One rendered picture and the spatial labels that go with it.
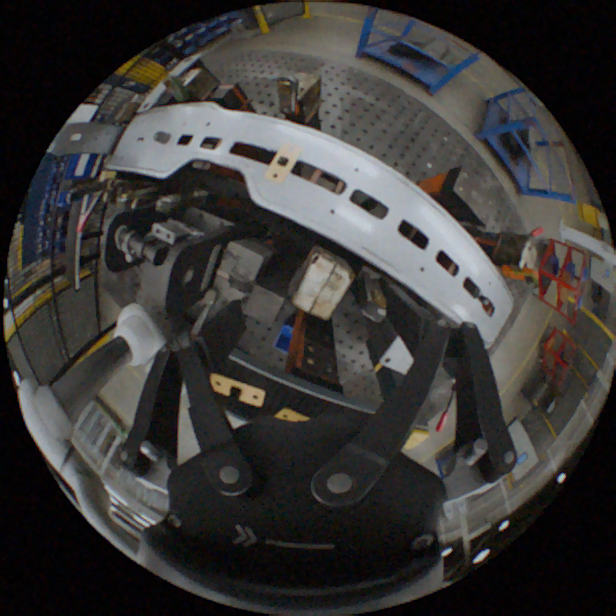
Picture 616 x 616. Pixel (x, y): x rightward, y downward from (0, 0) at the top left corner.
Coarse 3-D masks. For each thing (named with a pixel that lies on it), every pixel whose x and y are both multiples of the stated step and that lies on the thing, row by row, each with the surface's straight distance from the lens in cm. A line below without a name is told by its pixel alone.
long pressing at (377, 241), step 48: (144, 144) 67; (192, 144) 50; (336, 144) 40; (288, 192) 37; (384, 192) 39; (336, 240) 36; (384, 240) 38; (432, 240) 43; (432, 288) 44; (480, 288) 54
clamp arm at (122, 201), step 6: (126, 192) 50; (132, 192) 50; (138, 192) 52; (144, 192) 51; (150, 192) 52; (156, 192) 53; (120, 198) 48; (126, 198) 48; (132, 198) 49; (120, 204) 48; (126, 204) 48; (132, 204) 49
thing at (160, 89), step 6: (192, 60) 91; (180, 66) 93; (186, 66) 88; (174, 72) 92; (180, 72) 86; (162, 84) 89; (156, 90) 89; (162, 90) 84; (150, 96) 89; (156, 96) 83; (144, 102) 89; (150, 102) 84; (144, 108) 84
